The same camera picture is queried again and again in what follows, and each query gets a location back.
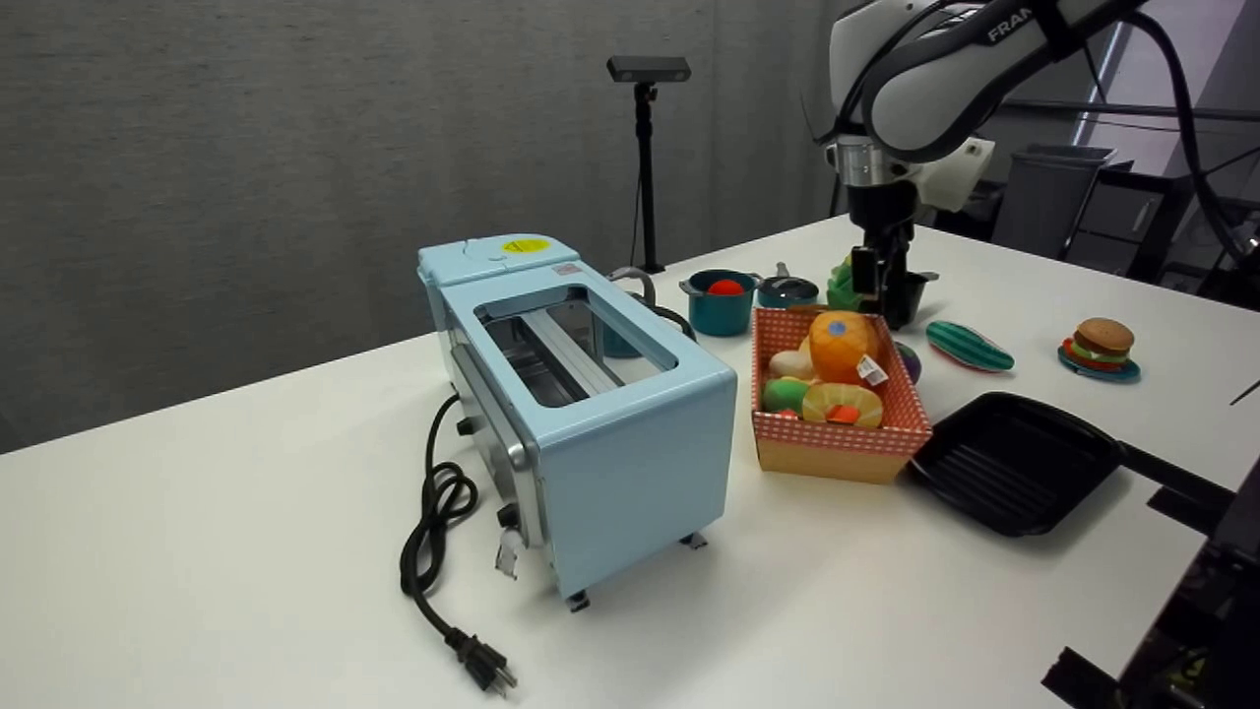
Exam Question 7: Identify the teal toy pot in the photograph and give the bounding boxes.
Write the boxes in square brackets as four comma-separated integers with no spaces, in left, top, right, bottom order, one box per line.
[683,269,756,340]

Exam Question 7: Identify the black grill pan tray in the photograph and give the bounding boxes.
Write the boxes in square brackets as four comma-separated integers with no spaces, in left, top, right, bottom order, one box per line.
[910,394,1124,536]

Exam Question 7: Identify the yellow plush food in box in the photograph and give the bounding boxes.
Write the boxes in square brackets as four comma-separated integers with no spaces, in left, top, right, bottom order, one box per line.
[798,383,884,429]

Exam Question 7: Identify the toy burger on plate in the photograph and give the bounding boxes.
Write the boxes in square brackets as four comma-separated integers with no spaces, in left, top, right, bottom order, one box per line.
[1061,314,1142,383]

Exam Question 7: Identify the grey pot lid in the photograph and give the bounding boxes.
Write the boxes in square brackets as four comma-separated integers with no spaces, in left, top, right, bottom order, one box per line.
[756,269,818,306]

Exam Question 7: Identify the grey trash bin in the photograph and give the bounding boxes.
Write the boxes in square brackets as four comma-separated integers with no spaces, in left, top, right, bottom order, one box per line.
[993,147,1107,256]

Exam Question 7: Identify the black toy saucepan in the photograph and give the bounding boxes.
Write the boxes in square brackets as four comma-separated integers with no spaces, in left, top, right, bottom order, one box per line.
[886,270,935,327]

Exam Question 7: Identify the green plush vegetable in box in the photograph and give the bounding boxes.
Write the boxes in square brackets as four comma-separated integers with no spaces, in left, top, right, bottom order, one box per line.
[760,373,806,410]

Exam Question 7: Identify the purple eggplant plush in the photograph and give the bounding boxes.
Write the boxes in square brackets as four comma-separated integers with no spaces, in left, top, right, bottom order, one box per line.
[898,341,923,383]

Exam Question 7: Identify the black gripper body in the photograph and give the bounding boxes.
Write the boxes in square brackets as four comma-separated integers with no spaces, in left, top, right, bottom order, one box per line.
[850,182,917,277]

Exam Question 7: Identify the pineapple plush toy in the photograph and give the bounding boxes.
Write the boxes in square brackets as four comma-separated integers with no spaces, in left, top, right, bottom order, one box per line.
[806,263,884,383]

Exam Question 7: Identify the red checkered cardboard box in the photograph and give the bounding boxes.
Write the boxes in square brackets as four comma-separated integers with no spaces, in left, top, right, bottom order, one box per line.
[752,306,935,483]

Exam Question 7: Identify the light blue toaster oven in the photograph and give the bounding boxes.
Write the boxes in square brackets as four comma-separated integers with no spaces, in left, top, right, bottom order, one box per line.
[416,232,738,607]

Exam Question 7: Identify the black power cord with plug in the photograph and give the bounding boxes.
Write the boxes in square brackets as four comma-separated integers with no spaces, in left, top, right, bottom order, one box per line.
[399,390,519,696]

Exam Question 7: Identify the watermelon slice plush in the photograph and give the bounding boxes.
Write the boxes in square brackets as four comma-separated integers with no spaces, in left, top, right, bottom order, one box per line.
[927,318,1016,373]

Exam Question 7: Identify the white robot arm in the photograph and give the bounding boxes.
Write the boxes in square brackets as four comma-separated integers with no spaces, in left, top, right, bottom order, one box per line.
[818,0,1256,327]

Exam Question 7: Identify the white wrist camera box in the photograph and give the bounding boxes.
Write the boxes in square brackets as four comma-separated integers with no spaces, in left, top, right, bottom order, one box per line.
[914,139,993,213]

